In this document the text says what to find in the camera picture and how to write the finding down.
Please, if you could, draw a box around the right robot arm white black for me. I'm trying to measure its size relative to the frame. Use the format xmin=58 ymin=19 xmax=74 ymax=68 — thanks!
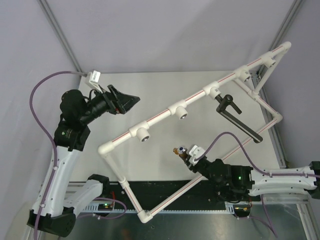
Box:
xmin=179 ymin=153 xmax=320 ymax=202

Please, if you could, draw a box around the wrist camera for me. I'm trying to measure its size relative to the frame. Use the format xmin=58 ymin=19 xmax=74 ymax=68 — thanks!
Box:
xmin=188 ymin=144 xmax=206 ymax=163
xmin=85 ymin=70 xmax=101 ymax=87

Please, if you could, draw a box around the gold faucet with chrome knob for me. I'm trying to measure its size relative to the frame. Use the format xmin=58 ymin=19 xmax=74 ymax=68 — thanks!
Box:
xmin=172 ymin=146 xmax=189 ymax=161

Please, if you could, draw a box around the white slotted cable duct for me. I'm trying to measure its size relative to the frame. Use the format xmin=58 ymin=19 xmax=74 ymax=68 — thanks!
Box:
xmin=81 ymin=202 xmax=251 ymax=215

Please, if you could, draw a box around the white PVC pipe frame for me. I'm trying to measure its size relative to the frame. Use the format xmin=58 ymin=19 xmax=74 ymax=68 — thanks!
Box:
xmin=97 ymin=41 xmax=292 ymax=224

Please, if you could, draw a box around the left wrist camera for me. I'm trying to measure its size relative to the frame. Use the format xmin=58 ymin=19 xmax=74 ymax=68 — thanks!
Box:
xmin=85 ymin=70 xmax=101 ymax=87

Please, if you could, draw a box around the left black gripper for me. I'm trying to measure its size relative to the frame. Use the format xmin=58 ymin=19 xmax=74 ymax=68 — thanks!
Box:
xmin=80 ymin=84 xmax=140 ymax=125

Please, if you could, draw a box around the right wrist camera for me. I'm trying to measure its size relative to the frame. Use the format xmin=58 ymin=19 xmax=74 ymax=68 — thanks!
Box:
xmin=188 ymin=144 xmax=206 ymax=163

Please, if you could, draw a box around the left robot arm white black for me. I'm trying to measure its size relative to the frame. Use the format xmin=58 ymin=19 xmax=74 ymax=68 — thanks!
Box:
xmin=27 ymin=85 xmax=140 ymax=237

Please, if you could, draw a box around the aluminium frame rail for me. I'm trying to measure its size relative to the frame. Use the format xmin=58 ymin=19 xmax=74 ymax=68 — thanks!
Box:
xmin=63 ymin=182 xmax=309 ymax=204

